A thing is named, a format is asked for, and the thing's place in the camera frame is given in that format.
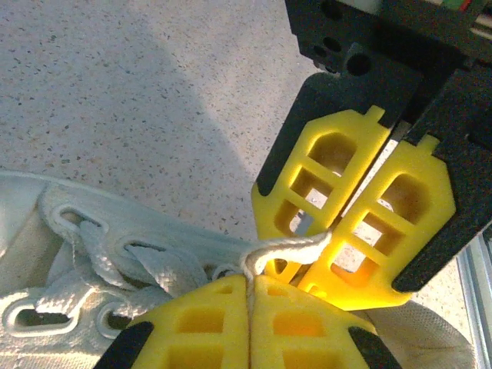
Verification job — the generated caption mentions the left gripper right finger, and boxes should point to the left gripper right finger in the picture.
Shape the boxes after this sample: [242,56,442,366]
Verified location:
[248,274,403,369]

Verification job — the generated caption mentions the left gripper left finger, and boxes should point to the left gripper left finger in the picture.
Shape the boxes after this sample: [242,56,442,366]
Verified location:
[94,274,251,369]

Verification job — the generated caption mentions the white sneaker shoe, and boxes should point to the white sneaker shoe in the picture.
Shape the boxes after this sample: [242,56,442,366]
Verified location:
[0,170,478,369]

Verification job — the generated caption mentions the aluminium rail frame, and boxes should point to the aluminium rail frame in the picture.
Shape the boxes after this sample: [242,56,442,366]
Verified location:
[456,233,492,369]

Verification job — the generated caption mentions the white shoelace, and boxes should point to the white shoelace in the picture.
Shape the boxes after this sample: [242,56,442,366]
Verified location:
[36,199,334,321]

